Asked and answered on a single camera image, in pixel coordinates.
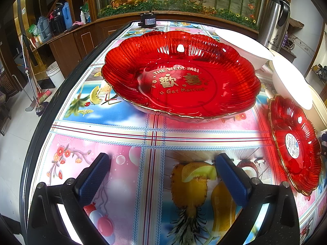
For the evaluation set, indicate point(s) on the small black table device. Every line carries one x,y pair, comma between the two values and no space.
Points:
147,20

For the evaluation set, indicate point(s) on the colourful printed tablecloth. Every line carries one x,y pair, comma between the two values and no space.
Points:
162,187

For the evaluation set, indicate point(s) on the white plastic bucket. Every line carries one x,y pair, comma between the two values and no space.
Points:
54,73

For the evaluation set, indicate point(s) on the blue water jug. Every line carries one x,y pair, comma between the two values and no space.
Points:
67,16

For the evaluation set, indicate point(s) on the white foam bowl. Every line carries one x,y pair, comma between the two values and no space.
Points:
250,49

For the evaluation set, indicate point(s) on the large red wedding plate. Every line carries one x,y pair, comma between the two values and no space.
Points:
183,76

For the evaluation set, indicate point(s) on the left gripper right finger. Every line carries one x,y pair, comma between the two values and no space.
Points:
236,180

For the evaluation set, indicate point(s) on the white foam plate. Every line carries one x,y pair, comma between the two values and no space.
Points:
289,82

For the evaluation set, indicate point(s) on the beige plastic plate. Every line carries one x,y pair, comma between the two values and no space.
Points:
318,113

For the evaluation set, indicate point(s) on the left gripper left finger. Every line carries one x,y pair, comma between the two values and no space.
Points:
90,179

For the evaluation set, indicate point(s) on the steel thermos jug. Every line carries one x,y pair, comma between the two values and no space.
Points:
274,24

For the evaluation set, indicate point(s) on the wooden sideboard cabinet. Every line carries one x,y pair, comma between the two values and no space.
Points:
70,48

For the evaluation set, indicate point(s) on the small red glass plate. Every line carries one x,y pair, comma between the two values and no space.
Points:
296,144

